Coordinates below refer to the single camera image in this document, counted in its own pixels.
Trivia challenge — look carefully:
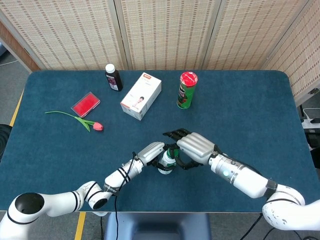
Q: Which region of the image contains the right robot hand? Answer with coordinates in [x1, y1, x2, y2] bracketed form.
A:
[162, 128, 222, 171]

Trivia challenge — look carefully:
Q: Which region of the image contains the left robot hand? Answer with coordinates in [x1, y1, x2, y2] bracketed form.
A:
[136, 141, 181, 175]

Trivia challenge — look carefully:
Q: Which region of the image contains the white plastic drink bottle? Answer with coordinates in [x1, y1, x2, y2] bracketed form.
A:
[157, 147, 179, 175]

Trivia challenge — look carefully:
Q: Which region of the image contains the green screw bottle cap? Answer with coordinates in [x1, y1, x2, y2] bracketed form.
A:
[166, 147, 180, 158]

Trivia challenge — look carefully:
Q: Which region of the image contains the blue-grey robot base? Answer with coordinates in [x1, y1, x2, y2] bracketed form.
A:
[103, 212, 212, 240]

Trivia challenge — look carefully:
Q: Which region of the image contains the dark juice bottle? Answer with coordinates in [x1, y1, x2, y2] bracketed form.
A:
[105, 63, 124, 92]

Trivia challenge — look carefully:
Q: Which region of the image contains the green Pringles can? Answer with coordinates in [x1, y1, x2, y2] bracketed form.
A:
[176, 71, 199, 110]

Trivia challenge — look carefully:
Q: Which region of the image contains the white cardboard box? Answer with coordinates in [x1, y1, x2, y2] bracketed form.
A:
[120, 72, 163, 121]

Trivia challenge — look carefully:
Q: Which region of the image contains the artificial pink tulip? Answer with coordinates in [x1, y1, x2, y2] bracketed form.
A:
[44, 111, 105, 133]

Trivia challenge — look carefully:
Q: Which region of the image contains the blue felt table cover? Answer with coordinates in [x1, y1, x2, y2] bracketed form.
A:
[0, 69, 318, 213]

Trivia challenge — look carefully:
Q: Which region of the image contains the red ink pad case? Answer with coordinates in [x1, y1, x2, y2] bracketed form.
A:
[71, 91, 101, 118]

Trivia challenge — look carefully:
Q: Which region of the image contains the black equipment box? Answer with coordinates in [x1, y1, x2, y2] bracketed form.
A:
[306, 132, 320, 151]

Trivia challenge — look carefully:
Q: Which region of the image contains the woven bamboo folding screen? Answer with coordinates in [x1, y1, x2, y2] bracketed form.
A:
[0, 0, 320, 98]

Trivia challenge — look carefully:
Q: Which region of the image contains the black round ribbed object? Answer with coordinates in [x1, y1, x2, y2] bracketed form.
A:
[0, 124, 12, 161]

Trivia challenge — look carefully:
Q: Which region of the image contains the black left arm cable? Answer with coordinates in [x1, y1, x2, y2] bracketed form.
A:
[113, 151, 137, 240]

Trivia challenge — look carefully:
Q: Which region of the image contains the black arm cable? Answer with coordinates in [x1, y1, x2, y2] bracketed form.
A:
[113, 151, 137, 240]
[243, 213, 263, 240]

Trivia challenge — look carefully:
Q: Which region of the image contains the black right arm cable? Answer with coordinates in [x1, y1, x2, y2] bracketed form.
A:
[243, 213, 263, 240]

